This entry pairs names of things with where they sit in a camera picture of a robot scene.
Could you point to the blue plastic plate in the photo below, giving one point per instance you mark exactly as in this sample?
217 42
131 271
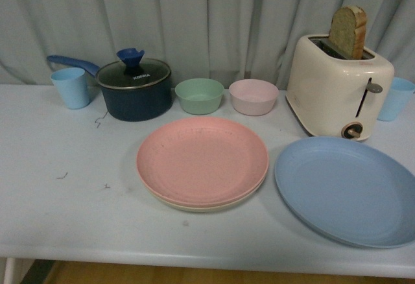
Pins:
348 191

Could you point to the grey curtain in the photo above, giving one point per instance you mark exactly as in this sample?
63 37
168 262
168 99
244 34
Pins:
222 39

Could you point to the light blue cup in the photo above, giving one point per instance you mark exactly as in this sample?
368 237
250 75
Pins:
72 87
399 94

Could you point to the cream white toaster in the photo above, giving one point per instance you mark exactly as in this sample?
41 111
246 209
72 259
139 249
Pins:
334 96

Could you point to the green plastic bowl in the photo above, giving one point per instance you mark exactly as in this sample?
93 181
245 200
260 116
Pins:
199 96

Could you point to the light blue cup left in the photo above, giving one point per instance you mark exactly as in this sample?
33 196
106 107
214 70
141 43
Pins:
72 87

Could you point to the slice of toast bread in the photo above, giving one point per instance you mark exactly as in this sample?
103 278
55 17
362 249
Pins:
348 31

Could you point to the beige plastic plate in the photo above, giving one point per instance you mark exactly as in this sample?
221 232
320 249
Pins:
209 209

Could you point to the light blue cup right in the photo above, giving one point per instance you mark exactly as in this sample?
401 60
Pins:
399 94

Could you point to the glass pot lid blue knob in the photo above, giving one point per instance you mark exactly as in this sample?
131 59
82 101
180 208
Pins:
132 71

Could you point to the pink plastic plate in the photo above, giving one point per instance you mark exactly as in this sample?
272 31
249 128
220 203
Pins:
202 161

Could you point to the dark blue saucepan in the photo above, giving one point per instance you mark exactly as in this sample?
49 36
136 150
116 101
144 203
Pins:
131 105

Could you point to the pink plastic bowl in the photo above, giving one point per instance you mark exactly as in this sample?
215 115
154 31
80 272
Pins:
253 97

